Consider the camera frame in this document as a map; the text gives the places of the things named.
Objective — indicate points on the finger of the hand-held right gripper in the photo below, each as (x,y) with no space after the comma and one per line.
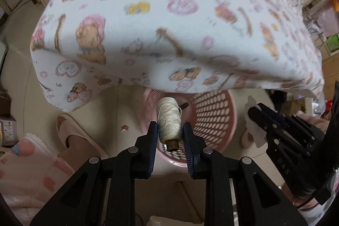
(261,120)
(275,118)

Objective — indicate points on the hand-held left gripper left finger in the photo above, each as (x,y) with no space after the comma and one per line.
(153,146)

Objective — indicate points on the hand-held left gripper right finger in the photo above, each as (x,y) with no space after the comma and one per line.
(188,149)

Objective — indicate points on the white tissue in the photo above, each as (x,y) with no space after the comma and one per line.
(254,133)

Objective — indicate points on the cream thread spool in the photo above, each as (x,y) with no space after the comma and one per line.
(168,120)

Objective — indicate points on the pink plastic basket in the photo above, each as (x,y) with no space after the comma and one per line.
(212,120)

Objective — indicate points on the pink slipper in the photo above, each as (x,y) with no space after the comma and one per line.
(79,136)
(247,140)

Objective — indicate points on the small red wrapper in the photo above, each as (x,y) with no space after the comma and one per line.
(124,128)

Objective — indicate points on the green box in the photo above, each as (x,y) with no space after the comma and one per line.
(333,43)

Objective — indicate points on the person's left pajama leg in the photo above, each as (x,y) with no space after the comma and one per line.
(29,178)

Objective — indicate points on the pink yellow plush toy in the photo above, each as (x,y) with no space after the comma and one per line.
(335,3)

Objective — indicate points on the bear printed white cloth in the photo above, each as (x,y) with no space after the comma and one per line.
(159,16)

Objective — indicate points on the cardboard box with label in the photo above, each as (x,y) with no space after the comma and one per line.
(6,130)

